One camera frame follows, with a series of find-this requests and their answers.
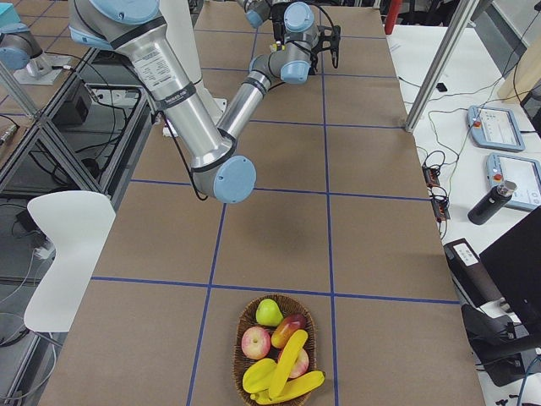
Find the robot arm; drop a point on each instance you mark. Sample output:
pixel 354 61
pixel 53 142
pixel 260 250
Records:
pixel 262 8
pixel 158 39

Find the green pear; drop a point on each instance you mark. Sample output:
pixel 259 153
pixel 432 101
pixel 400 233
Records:
pixel 268 313

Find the teach pendant far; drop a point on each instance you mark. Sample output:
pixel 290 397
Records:
pixel 494 128

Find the red fire extinguisher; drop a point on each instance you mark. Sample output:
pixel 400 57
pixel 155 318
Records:
pixel 392 15

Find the yellow banana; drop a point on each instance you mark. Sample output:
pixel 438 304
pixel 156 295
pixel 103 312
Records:
pixel 258 376
pixel 294 388
pixel 286 362

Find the white chair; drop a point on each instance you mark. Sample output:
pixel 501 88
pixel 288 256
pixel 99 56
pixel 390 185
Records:
pixel 77 222

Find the teach pendant near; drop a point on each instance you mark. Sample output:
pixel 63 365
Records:
pixel 522 171

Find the black water bottle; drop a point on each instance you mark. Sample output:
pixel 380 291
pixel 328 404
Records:
pixel 492 202

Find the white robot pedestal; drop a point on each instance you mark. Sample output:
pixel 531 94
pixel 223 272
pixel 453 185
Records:
pixel 180 35

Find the wicker fruit basket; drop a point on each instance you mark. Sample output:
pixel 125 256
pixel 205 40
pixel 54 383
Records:
pixel 241 363

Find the black label printer box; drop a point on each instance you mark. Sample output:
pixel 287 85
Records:
pixel 471 274

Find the teach pendant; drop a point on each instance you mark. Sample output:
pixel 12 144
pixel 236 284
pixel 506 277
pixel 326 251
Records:
pixel 522 171
pixel 494 128

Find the red apple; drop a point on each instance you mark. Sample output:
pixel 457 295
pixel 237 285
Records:
pixel 300 366
pixel 256 343

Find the aluminium frame post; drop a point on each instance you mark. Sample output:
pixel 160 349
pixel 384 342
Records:
pixel 464 12

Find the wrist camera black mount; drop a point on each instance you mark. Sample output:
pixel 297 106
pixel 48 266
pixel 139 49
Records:
pixel 329 40

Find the black monitor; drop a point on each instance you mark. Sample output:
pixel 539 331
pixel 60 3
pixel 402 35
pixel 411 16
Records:
pixel 513 263

